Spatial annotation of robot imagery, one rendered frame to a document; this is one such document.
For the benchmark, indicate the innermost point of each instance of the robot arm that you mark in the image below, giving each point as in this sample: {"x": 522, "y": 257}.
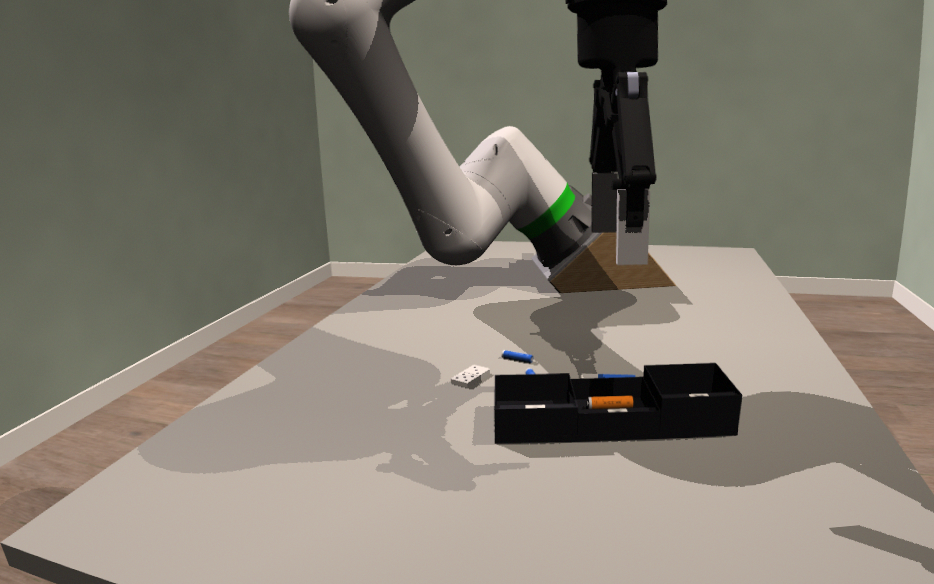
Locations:
{"x": 457, "y": 211}

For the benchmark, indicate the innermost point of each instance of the white domino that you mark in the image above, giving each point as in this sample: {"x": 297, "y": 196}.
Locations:
{"x": 470, "y": 376}

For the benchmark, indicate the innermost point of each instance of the black rack of bins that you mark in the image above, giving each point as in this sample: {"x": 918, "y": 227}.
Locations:
{"x": 533, "y": 408}

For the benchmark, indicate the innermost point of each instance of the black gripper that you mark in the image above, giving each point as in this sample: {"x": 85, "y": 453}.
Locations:
{"x": 614, "y": 39}

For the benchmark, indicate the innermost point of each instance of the orange battery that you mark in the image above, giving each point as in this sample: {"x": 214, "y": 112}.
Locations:
{"x": 610, "y": 402}

